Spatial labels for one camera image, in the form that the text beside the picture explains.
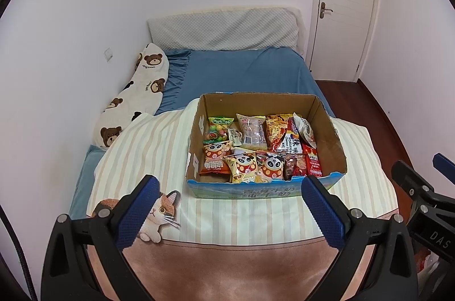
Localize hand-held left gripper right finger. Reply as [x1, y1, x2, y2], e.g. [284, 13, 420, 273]
[301, 175, 418, 301]

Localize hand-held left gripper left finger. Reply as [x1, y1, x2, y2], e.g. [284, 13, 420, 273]
[41, 175, 160, 301]

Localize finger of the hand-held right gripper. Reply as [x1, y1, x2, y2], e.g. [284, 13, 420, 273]
[433, 153, 455, 183]
[392, 160, 445, 214]

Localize long red snack packet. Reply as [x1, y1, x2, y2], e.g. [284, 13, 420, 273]
[303, 144, 323, 178]

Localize brown pastry packet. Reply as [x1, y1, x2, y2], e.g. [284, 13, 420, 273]
[284, 154, 308, 180]

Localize blue printed cardboard box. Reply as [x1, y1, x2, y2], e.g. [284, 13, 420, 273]
[185, 92, 348, 200]

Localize black-eared panda snack packet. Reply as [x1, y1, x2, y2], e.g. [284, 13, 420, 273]
[257, 152, 286, 182]

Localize white meat floss packet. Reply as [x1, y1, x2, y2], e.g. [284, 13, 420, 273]
[292, 112, 316, 146]

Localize instant noodle packet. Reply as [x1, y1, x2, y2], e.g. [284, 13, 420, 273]
[265, 113, 303, 155]

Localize yellow panda snack packet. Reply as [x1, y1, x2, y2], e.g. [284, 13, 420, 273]
[224, 152, 259, 184]

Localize orange panda snack packet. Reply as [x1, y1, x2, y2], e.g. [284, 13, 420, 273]
[199, 140, 233, 176]

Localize yellow clear snack packet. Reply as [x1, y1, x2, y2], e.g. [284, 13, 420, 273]
[236, 113, 268, 150]

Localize green candy packet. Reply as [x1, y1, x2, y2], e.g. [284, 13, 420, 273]
[207, 116, 236, 142]

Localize small grey snack packet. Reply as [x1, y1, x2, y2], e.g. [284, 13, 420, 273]
[227, 128, 244, 146]

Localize white plastic bag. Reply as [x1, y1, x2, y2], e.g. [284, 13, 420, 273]
[415, 247, 450, 300]

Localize cat print blanket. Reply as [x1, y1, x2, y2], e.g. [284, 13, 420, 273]
[87, 98, 399, 301]

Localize bear print pillow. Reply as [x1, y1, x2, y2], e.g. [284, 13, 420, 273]
[93, 42, 170, 149]

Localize bed with blue sheet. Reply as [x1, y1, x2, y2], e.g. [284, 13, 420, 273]
[67, 45, 399, 238]

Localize white door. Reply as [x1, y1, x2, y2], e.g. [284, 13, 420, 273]
[307, 0, 382, 84]

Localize grey pillow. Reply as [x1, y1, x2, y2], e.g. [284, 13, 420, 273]
[146, 6, 303, 51]

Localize black cable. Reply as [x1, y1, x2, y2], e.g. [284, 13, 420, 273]
[0, 207, 38, 301]

